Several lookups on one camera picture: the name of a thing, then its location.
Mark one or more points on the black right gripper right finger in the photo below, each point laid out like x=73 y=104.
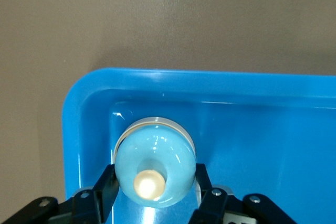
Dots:
x=218 y=205

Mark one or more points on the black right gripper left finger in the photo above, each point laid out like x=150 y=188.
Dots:
x=86 y=205

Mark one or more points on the blue plastic tray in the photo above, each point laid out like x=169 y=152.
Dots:
x=262 y=142

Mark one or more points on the brown table cover mat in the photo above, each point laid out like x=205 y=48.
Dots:
x=105 y=24

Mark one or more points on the light blue call bell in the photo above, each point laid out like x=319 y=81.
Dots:
x=155 y=150

